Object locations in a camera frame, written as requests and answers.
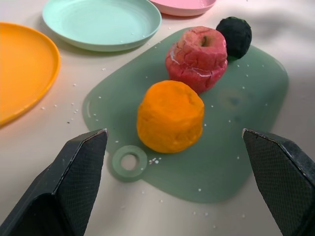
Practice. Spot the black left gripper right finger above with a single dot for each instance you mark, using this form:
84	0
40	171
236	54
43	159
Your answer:
285	182

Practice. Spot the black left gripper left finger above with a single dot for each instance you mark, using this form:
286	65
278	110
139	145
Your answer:
61	186

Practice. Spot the orange plate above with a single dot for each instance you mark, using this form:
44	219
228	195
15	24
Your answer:
22	71

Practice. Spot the orange play dough lump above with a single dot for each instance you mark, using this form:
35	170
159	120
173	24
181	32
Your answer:
169	118

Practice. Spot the dark green dough ball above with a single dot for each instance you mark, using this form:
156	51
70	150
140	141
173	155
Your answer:
236	37

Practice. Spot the mint green plate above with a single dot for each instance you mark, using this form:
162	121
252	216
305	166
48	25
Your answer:
98	22

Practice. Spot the pink plate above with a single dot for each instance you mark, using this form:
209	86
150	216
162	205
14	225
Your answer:
184	6

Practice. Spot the green cutting board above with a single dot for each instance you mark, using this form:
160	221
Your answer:
209	147

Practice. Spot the red foam apple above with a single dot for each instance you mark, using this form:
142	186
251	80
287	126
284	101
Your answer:
197	61

